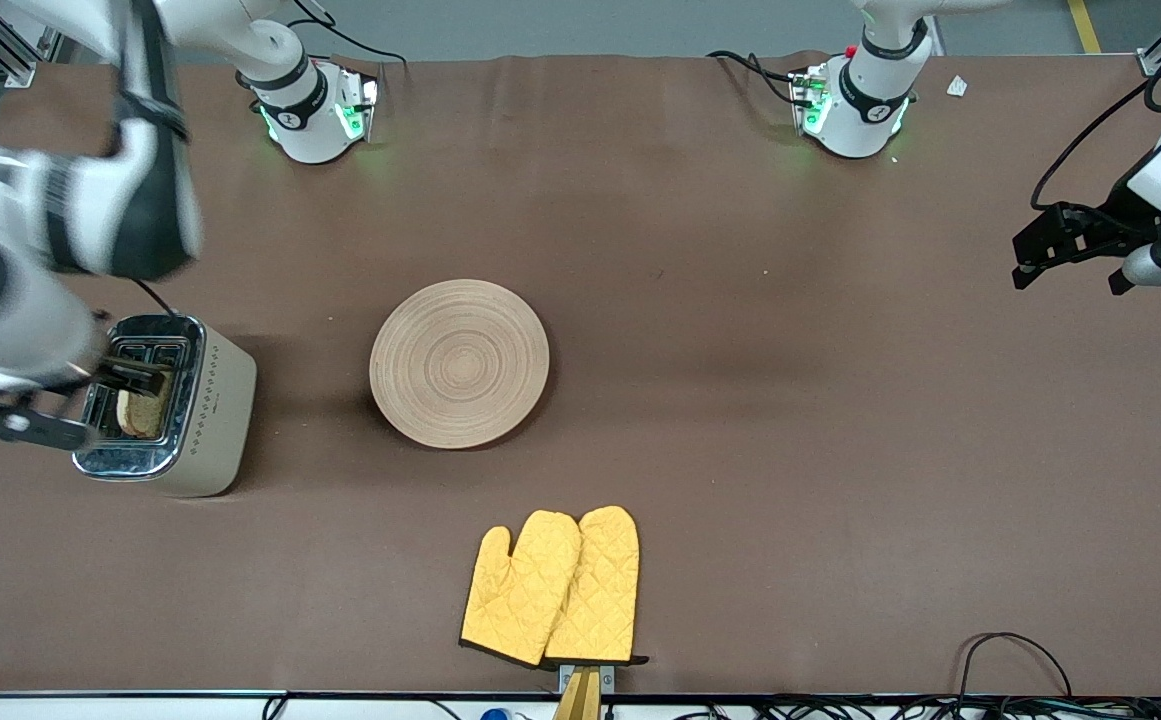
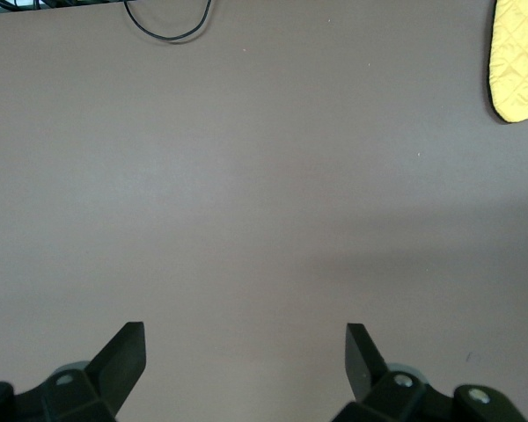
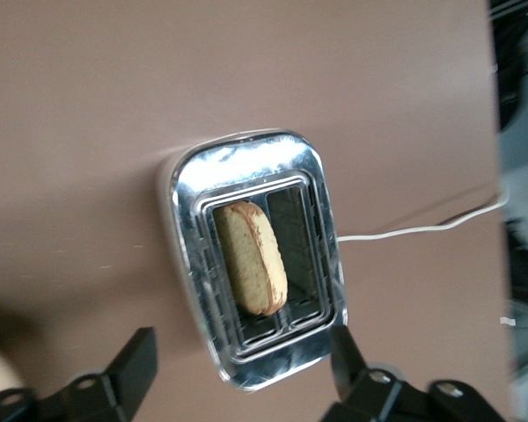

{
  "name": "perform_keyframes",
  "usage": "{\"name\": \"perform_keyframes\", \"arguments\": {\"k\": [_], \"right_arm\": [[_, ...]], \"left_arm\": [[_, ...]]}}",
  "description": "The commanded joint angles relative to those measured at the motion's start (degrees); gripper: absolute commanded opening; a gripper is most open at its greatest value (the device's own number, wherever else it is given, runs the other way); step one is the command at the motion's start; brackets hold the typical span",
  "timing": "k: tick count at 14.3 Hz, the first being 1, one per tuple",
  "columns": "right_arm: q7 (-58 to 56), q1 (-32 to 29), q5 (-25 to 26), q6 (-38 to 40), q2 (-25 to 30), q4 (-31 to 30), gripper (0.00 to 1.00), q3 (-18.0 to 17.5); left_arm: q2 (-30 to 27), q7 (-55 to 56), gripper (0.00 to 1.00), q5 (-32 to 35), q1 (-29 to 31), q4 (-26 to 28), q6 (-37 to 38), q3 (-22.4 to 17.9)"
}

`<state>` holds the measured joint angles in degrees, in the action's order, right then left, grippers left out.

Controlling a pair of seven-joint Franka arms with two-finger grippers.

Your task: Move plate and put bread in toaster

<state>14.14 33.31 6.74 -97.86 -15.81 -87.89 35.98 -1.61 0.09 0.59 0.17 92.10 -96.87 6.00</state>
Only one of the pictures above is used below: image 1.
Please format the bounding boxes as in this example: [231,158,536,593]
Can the brown bread slice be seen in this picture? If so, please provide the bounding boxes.
[117,390,174,440]

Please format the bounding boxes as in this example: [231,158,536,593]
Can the black looped cable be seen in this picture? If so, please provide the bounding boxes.
[955,631,1074,701]

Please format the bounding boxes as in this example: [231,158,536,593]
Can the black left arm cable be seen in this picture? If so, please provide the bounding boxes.
[1030,25,1161,211]

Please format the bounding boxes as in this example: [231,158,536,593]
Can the tangled black cable bundle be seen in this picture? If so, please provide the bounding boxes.
[670,697,1161,720]

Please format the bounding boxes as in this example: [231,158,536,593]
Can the brown table cover cloth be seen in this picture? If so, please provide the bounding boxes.
[0,52,1161,698]

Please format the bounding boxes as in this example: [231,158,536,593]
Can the yellow quilted oven mitt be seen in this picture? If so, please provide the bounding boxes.
[460,511,582,668]
[544,505,649,669]

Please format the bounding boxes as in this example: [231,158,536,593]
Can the black base cable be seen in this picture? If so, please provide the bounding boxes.
[280,0,409,96]
[707,49,803,107]

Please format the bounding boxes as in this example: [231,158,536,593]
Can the aluminium frame profile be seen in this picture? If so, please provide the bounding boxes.
[0,0,63,89]

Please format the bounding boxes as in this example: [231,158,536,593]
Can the black right base cable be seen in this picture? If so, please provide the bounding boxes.
[280,0,409,96]

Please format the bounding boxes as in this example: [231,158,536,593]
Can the black left base cable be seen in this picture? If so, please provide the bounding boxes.
[707,49,803,107]

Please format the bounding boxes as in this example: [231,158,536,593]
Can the round wooden plate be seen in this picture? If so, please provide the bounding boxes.
[369,279,551,450]

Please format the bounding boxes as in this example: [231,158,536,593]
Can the small metal clamp bracket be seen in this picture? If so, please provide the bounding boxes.
[558,664,616,696]

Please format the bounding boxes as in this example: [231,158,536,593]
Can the cream chrome two-slot toaster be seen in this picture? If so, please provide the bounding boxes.
[71,312,258,498]

